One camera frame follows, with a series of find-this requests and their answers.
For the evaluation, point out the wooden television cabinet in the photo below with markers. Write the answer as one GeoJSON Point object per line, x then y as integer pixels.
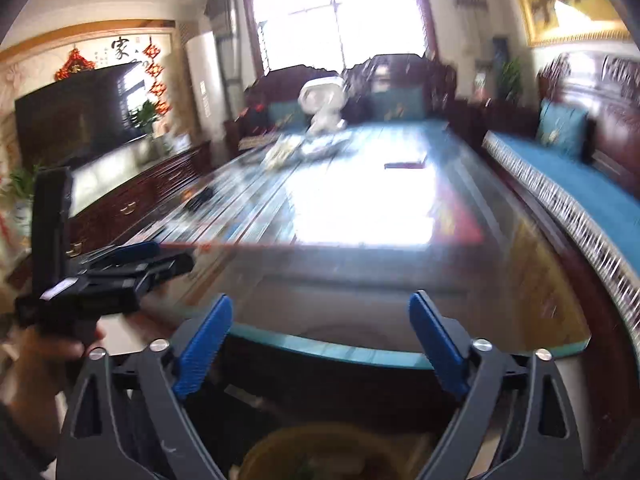
{"type": "Point", "coordinates": [130, 195]}

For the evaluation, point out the green plant in patterned vase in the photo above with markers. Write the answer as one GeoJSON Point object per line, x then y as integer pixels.
{"type": "Point", "coordinates": [22, 190]}

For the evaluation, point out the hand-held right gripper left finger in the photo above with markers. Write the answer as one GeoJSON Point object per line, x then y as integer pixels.
{"type": "Point", "coordinates": [205, 345]}

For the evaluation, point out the carved wooden sofa blue seat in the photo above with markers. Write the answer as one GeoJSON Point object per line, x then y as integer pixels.
{"type": "Point", "coordinates": [575, 185]}

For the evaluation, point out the tall green potted plant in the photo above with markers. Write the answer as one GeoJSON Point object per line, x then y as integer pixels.
{"type": "Point", "coordinates": [511, 80]}

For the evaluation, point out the black television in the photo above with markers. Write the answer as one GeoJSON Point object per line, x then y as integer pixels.
{"type": "Point", "coordinates": [75, 115]}

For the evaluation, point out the green plant in glass vase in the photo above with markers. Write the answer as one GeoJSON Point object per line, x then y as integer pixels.
{"type": "Point", "coordinates": [145, 117]}

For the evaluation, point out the person's left hand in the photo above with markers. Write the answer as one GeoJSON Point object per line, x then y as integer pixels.
{"type": "Point", "coordinates": [40, 375]}

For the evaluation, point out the red diamond knot ornament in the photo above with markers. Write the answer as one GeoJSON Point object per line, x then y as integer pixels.
{"type": "Point", "coordinates": [75, 65]}

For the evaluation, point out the yellow round bin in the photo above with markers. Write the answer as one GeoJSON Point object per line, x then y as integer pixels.
{"type": "Point", "coordinates": [280, 455]}

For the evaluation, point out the glass-topped wooden coffee table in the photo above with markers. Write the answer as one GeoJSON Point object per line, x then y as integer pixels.
{"type": "Point", "coordinates": [375, 240]}

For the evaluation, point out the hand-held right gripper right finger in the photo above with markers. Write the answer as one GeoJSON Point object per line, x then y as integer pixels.
{"type": "Point", "coordinates": [440, 345]}

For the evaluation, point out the white toy robot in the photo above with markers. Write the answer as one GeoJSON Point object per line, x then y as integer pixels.
{"type": "Point", "coordinates": [322, 102]}

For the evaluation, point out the white standing air conditioner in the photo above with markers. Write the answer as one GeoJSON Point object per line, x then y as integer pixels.
{"type": "Point", "coordinates": [205, 80]}

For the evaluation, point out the window curtain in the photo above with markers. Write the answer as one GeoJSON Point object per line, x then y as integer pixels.
{"type": "Point", "coordinates": [227, 40]}

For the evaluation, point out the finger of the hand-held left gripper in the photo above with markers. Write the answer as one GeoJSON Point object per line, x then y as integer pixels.
{"type": "Point", "coordinates": [170, 265]}
{"type": "Point", "coordinates": [135, 251]}

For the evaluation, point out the gold framed painting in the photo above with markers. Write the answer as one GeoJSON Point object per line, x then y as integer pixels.
{"type": "Point", "coordinates": [565, 0]}

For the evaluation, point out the white plastic bag clutter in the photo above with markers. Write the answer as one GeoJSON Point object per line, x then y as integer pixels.
{"type": "Point", "coordinates": [300, 150]}

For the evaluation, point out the carved wooden armchair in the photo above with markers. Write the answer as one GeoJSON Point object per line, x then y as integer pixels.
{"type": "Point", "coordinates": [400, 72]}
{"type": "Point", "coordinates": [275, 85]}

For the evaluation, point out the flat brown tray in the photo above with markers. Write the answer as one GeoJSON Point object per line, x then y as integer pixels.
{"type": "Point", "coordinates": [405, 163]}

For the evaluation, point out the person's left forearm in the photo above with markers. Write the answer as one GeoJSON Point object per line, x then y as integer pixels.
{"type": "Point", "coordinates": [20, 445]}

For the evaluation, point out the teal embroidered cushion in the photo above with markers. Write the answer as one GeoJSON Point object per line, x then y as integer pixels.
{"type": "Point", "coordinates": [287, 115]}
{"type": "Point", "coordinates": [562, 127]}
{"type": "Point", "coordinates": [397, 104]}

